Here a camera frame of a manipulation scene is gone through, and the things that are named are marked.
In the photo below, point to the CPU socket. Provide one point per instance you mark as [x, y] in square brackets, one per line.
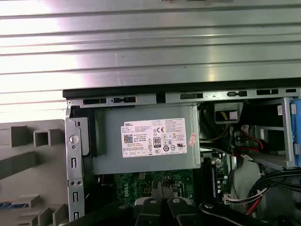
[179, 191]

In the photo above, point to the black PC case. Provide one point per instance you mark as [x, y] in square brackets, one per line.
[105, 90]

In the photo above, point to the RAM stick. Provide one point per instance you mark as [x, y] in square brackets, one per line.
[5, 204]
[214, 181]

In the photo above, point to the metal drive cage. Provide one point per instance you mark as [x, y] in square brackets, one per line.
[286, 131]

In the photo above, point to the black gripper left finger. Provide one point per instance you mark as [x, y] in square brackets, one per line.
[150, 212]

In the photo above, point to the grey parts rack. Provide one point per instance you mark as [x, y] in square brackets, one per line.
[28, 169]

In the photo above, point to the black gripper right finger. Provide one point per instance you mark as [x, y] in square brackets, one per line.
[178, 213]

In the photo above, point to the grey power supply unit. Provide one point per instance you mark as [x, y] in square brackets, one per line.
[145, 164]

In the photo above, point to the green motherboard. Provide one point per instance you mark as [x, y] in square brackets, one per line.
[141, 186]

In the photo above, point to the blue disk carrier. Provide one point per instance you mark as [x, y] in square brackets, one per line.
[296, 131]

